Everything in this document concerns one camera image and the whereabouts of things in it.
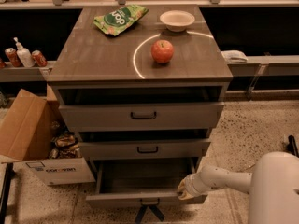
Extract grey drawer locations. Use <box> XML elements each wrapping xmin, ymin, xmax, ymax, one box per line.
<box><xmin>79</xmin><ymin>139</ymin><xmax>210</xmax><ymax>160</ymax></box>
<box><xmin>86</xmin><ymin>158</ymin><xmax>206</xmax><ymax>208</ymax></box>
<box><xmin>59</xmin><ymin>102</ymin><xmax>224</xmax><ymax>132</ymax></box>

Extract cardboard box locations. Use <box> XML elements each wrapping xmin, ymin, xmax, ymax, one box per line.
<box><xmin>0</xmin><ymin>89</ymin><xmax>95</xmax><ymax>185</ymax></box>

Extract green chip bag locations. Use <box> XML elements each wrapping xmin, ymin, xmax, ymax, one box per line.
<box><xmin>93</xmin><ymin>5</ymin><xmax>149</xmax><ymax>36</ymax></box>

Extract red soda can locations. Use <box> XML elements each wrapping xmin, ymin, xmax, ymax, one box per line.
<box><xmin>5</xmin><ymin>48</ymin><xmax>21</xmax><ymax>67</ymax></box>
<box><xmin>32</xmin><ymin>50</ymin><xmax>48</xmax><ymax>67</ymax></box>

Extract white folded cloth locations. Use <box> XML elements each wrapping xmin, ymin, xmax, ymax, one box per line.
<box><xmin>221</xmin><ymin>50</ymin><xmax>248</xmax><ymax>63</ymax></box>

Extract white paper bowl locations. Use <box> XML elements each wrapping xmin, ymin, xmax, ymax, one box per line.
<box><xmin>160</xmin><ymin>10</ymin><xmax>195</xmax><ymax>32</ymax></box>

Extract red soda can left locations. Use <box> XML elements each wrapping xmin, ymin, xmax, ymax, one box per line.
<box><xmin>5</xmin><ymin>48</ymin><xmax>21</xmax><ymax>67</ymax></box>

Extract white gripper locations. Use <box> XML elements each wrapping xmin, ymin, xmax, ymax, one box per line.
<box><xmin>177</xmin><ymin>173</ymin><xmax>205</xmax><ymax>201</ymax></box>

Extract red soda can right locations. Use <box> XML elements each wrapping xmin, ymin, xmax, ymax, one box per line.
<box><xmin>32</xmin><ymin>50</ymin><xmax>48</xmax><ymax>67</ymax></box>

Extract grey drawer cabinet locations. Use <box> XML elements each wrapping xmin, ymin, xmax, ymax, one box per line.
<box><xmin>47</xmin><ymin>5</ymin><xmax>234</xmax><ymax>183</ymax></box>

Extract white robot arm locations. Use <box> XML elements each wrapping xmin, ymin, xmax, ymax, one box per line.
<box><xmin>178</xmin><ymin>152</ymin><xmax>299</xmax><ymax>224</ymax></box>

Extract grey bottom drawer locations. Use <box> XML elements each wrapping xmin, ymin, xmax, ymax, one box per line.
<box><xmin>86</xmin><ymin>158</ymin><xmax>206</xmax><ymax>208</ymax></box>

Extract grey top drawer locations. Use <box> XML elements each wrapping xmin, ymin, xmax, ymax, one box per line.
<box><xmin>59</xmin><ymin>102</ymin><xmax>224</xmax><ymax>132</ymax></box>

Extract black stand left edge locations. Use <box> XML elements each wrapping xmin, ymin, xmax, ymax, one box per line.
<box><xmin>0</xmin><ymin>163</ymin><xmax>14</xmax><ymax>224</ymax></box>

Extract red apple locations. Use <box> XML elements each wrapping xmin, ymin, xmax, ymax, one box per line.
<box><xmin>151</xmin><ymin>40</ymin><xmax>174</xmax><ymax>63</ymax></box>

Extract white pump bottle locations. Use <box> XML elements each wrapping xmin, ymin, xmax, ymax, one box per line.
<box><xmin>14</xmin><ymin>37</ymin><xmax>35</xmax><ymax>68</ymax></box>

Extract black pole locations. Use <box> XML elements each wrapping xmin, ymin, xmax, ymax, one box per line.
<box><xmin>287</xmin><ymin>135</ymin><xmax>299</xmax><ymax>157</ymax></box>

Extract grey middle drawer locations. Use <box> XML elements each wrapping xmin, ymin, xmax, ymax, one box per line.
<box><xmin>79</xmin><ymin>139</ymin><xmax>210</xmax><ymax>160</ymax></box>

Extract snack packets in box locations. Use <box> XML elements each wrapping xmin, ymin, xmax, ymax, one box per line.
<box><xmin>48</xmin><ymin>132</ymin><xmax>81</xmax><ymax>159</ymax></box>

